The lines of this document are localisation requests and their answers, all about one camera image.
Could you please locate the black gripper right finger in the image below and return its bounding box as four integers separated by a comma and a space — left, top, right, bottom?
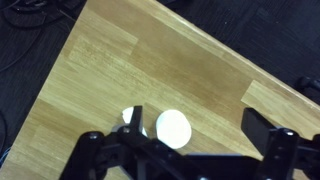
241, 107, 320, 180

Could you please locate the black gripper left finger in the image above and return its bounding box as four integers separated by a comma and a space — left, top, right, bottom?
59, 105, 174, 180

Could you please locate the white bottle lid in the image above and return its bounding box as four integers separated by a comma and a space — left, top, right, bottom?
155, 109, 193, 150

